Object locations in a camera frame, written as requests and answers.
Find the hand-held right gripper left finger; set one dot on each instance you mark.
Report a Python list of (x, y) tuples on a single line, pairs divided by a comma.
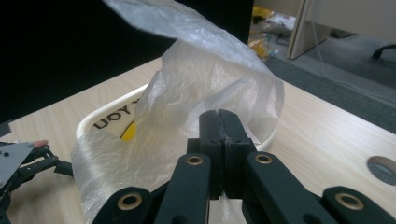
[(211, 146)]

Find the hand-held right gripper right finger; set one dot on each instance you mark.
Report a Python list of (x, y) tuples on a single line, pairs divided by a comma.
[(233, 146)]

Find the white plastic bin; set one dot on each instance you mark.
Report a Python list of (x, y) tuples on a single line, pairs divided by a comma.
[(102, 112)]

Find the clear plastic bag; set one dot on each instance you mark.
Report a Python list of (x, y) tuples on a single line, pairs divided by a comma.
[(193, 77)]

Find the bag with yellow print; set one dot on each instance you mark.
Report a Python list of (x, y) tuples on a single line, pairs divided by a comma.
[(120, 123)]

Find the yellow plastic bags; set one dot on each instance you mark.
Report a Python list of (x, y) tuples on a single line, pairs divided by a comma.
[(261, 43)]

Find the beige desk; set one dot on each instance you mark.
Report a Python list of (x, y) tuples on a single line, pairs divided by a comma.
[(308, 28)]

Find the office chair base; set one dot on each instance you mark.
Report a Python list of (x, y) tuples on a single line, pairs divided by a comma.
[(384, 51)]

